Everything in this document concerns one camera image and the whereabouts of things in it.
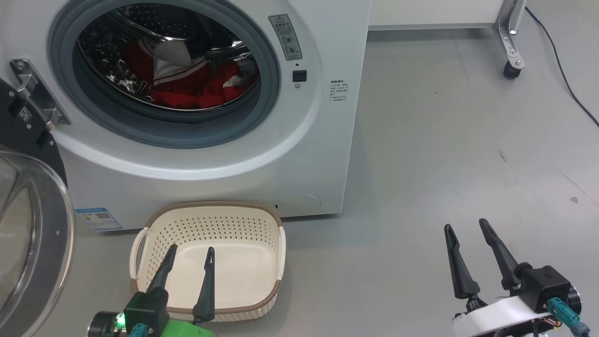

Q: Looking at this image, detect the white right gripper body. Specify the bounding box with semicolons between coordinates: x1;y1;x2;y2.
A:
452;296;562;337

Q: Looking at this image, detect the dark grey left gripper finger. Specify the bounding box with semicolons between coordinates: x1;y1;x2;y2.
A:
192;247;216;326
147;244;178;293

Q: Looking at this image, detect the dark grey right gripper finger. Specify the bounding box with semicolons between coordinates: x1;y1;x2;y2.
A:
479;218;521;291
444;224;481;300

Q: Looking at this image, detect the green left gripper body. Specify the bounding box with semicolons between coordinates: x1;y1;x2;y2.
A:
154;320;216;337

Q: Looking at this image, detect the black round glass washer door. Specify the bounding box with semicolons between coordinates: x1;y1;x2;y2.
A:
0;77;75;337

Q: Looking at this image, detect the red and white jersey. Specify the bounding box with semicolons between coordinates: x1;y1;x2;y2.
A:
123;40;260;110

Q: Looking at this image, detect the cream perforated basket brown rim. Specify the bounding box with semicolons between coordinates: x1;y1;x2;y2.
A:
130;201;286;322

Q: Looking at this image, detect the white front-load washing machine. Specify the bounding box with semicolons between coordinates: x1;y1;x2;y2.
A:
0;0;373;232

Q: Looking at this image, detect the metal washing machine door hinge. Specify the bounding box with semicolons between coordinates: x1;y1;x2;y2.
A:
10;59;72;132

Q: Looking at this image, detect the blue energy label sticker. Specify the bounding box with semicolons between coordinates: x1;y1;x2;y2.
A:
75;208;123;232

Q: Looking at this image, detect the small printed text label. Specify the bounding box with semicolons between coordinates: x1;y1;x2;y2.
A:
330;80;351;103

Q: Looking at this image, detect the grey warning label sticker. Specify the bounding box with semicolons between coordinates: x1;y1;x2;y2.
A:
268;14;303;61

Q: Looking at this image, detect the white cart with caster leg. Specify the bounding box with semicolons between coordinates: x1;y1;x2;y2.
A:
369;0;527;79

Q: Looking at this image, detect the teal plug with black cable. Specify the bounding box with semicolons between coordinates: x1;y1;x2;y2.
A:
547;297;591;337

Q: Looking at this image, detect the thin black floor cable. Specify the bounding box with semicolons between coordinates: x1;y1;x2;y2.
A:
525;6;599;127

